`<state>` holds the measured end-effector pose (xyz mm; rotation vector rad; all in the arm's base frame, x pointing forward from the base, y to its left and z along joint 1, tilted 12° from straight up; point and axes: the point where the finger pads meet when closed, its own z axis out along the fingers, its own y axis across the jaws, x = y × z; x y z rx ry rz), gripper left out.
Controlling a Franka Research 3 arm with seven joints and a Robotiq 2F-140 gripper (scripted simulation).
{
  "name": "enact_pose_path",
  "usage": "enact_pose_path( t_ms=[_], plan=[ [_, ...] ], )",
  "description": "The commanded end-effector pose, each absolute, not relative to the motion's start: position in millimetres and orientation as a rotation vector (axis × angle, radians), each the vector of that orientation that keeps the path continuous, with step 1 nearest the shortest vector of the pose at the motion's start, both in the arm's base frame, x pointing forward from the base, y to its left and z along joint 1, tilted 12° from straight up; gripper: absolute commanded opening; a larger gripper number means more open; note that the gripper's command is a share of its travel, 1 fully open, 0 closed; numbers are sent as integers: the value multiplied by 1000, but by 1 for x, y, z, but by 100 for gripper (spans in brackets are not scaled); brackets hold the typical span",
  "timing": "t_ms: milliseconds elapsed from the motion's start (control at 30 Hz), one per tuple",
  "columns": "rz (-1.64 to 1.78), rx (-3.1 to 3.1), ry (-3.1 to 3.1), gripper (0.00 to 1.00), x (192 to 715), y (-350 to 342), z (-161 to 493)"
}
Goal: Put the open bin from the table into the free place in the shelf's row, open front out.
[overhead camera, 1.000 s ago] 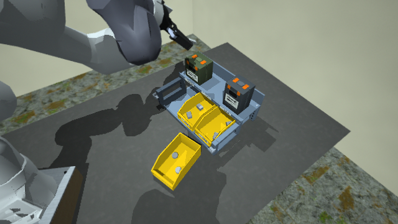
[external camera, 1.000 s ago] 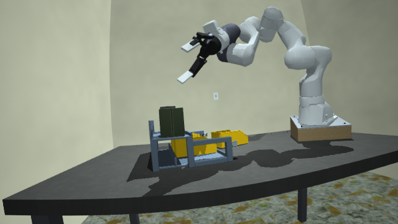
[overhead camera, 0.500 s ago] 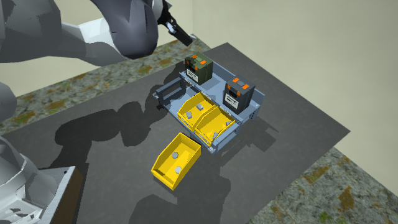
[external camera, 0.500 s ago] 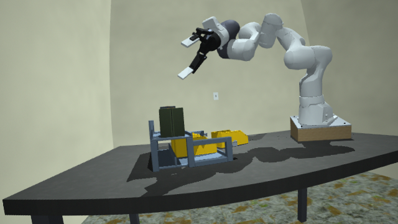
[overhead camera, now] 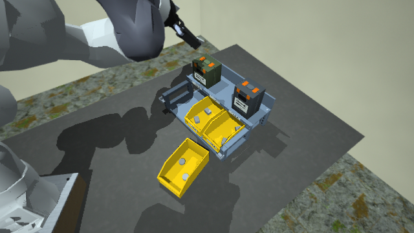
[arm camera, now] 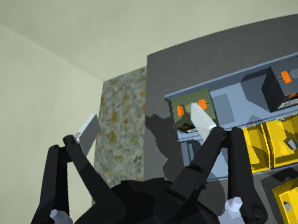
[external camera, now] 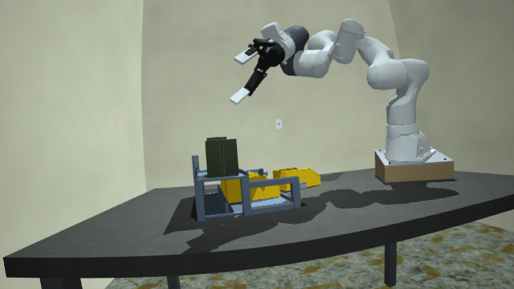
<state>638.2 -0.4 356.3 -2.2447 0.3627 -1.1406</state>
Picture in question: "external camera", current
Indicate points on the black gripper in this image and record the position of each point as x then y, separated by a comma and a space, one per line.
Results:
275, 55

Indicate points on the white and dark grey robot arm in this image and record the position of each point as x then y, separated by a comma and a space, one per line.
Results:
405, 142

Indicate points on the light blue metal shelf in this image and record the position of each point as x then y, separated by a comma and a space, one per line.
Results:
216, 204

